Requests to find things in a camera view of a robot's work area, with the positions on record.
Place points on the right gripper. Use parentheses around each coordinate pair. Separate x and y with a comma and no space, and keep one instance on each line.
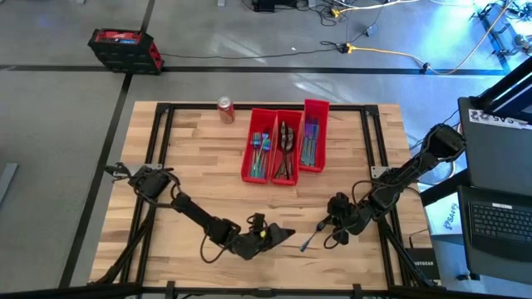
(347,218)

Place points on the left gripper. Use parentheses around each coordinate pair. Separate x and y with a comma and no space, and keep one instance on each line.
(255,241)

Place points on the red plastic bin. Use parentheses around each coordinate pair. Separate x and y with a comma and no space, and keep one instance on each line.
(296,174)
(248,166)
(323,120)

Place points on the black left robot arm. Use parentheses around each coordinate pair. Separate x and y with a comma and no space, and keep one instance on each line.
(195,212)

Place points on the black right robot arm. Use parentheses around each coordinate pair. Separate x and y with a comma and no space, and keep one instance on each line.
(411,170)

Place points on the white printed carton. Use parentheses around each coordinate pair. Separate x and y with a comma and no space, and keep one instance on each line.
(442,218)

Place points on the red soda can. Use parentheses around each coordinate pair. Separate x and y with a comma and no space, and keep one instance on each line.
(226,111)

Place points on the black laptop with keyboard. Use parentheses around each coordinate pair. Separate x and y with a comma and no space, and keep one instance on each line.
(498,224)

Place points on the grey laptop with sticker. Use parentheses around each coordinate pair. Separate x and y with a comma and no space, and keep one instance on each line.
(494,158)

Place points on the grey power adapter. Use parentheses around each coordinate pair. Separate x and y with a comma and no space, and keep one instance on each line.
(372,30)

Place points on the black and red toolbox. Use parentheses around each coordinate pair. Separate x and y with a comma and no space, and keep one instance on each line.
(124,52)

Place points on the black floor stand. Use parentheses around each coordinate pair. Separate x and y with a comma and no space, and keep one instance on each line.
(491,29)

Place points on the black Netgear network switch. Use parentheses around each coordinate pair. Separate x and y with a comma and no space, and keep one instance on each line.
(424,263)

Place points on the black aluminium table frame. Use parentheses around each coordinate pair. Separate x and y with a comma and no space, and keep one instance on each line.
(266,106)

